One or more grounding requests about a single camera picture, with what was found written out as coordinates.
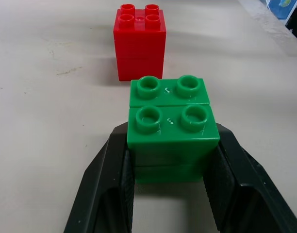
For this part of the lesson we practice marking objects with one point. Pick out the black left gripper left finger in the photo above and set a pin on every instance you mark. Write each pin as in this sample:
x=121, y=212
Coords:
x=100, y=184

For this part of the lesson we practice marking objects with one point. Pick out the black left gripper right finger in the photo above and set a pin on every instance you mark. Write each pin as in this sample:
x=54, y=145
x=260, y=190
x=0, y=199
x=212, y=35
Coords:
x=250, y=189

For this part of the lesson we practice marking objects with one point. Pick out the red studded block cube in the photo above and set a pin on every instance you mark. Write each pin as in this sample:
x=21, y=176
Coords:
x=140, y=46

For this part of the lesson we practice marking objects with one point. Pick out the green studded block cube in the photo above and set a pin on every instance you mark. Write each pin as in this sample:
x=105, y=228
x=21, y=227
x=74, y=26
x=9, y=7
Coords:
x=172, y=148

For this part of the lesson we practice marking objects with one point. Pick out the blue and white box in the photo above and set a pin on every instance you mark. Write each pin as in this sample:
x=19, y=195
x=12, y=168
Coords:
x=283, y=8

